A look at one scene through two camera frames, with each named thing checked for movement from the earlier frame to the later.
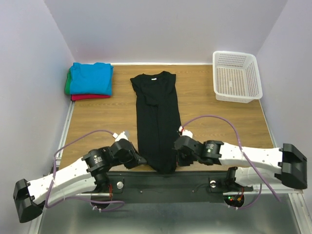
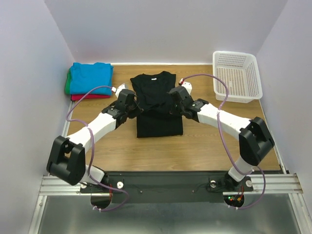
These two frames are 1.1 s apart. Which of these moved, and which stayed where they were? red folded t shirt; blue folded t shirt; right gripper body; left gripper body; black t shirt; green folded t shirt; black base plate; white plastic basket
Moved: right gripper body; black t shirt; left gripper body
Stayed: red folded t shirt; blue folded t shirt; black base plate; green folded t shirt; white plastic basket
